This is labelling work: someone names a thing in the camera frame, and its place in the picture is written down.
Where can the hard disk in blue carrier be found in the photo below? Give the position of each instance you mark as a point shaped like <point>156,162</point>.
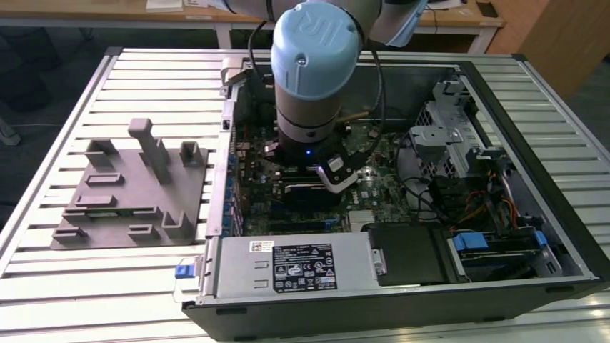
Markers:
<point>469,241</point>

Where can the wooden cabinet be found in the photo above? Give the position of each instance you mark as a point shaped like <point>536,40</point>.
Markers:
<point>563,43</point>

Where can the silver metal drive cage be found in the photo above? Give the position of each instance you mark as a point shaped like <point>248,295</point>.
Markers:
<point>448,118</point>

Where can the grey parts rack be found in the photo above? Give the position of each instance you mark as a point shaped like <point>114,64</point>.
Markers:
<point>158,214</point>

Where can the grey case hinge bracket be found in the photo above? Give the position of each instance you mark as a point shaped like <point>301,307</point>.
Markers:
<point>232,66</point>

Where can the black office chair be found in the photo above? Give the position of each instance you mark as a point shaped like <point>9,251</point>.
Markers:
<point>29,53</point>

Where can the black plastic shroud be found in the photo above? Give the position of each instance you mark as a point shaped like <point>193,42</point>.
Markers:
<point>410,253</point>

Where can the silver chipset heatsink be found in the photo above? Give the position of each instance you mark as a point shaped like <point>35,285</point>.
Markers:
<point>361,218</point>

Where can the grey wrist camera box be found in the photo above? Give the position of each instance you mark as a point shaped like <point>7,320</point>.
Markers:
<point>272,148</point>

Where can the black graphics card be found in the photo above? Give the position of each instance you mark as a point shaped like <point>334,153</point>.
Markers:
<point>305,200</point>

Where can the blue expansion slot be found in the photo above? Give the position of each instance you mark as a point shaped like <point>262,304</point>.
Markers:
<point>329,224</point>

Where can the green motherboard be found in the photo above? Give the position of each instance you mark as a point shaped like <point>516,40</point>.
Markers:
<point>381,193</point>

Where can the blue case latch tab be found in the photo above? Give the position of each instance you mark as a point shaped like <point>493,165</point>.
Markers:
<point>185,271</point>

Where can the black PC case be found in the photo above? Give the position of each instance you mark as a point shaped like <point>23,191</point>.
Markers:
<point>334,321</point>

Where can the black phone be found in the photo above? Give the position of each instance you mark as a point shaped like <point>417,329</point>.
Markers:
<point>489,9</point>

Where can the black RAM stick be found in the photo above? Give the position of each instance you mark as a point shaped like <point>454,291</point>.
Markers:
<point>298,174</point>
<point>298,181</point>

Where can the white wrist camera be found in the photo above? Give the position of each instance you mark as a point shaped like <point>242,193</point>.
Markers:
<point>341,178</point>

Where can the small white box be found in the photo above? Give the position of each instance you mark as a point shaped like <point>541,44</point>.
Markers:
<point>196,3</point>

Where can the grey power supply with label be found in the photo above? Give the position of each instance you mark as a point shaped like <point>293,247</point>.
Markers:
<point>238,264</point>

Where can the black expansion slot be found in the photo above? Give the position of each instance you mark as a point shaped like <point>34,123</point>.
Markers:
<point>296,226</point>

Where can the wooden desk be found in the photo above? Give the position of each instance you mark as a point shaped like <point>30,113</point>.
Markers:
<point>119,12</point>

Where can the white chair leg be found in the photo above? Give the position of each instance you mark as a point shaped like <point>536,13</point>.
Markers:
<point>7,134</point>

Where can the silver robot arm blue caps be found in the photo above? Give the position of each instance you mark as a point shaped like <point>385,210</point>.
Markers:
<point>310,53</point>

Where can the green RAM stick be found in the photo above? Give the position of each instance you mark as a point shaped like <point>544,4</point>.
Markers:
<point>110,214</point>

